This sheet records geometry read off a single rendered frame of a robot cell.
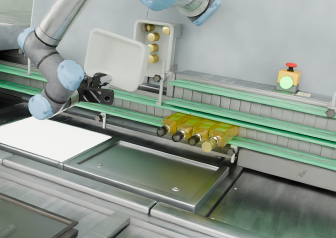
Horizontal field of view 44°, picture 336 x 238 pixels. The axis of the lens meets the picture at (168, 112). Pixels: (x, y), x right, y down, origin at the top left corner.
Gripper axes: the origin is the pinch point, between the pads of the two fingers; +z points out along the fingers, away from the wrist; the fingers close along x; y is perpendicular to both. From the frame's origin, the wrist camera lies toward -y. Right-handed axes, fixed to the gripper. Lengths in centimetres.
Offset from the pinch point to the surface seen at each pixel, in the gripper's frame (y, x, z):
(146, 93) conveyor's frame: -3.7, 10.5, 21.6
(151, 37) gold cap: 1.6, -9.9, 30.5
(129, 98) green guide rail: -1.0, 11.0, 13.3
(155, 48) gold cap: -0.2, -5.3, 31.5
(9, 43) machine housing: 71, 9, 23
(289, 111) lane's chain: -59, 0, 23
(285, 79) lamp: -55, -10, 26
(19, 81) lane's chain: 62, 25, 20
